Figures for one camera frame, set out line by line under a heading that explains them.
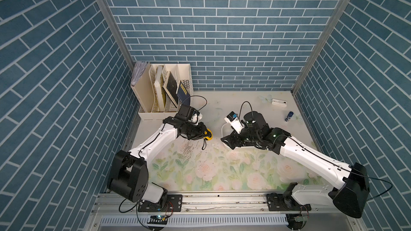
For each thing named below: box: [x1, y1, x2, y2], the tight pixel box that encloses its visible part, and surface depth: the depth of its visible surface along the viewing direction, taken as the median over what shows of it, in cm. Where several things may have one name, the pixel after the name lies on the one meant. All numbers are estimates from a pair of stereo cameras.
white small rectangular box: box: [271, 98, 288, 107], surface depth 114 cm
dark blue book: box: [176, 80, 191, 106], surface depth 107 cm
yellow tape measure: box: [201, 128, 213, 151], surface depth 82 cm
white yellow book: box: [154, 65, 167, 112], surface depth 97 cm
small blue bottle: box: [284, 111, 294, 122], surface depth 102 cm
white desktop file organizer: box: [138, 63, 194, 122], surface depth 103 cm
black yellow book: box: [162, 70, 179, 109], surface depth 101 cm
